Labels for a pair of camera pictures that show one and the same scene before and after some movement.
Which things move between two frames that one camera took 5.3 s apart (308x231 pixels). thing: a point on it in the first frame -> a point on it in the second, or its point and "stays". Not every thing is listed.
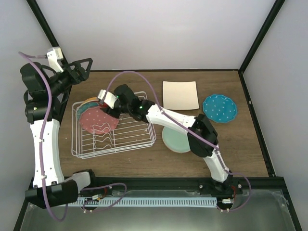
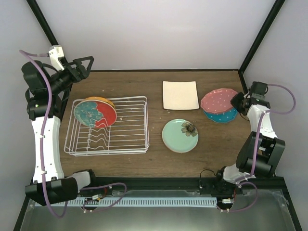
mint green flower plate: [175, 140] stays
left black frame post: [44, 27] stays
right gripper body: [116, 115] -> [238, 104]
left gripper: [83, 75] stays
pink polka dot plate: [95, 120] -> [218, 101]
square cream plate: [177, 96] stays
